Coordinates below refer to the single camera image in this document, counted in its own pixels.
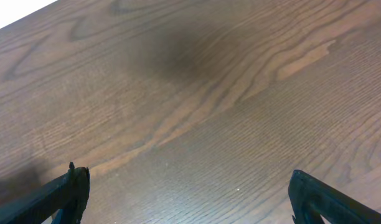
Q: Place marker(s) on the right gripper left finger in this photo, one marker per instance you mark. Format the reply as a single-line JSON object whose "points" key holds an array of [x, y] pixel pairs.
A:
{"points": [[67, 196]]}

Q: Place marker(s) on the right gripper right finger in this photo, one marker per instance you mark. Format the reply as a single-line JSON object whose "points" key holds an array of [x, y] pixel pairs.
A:
{"points": [[313, 201]]}

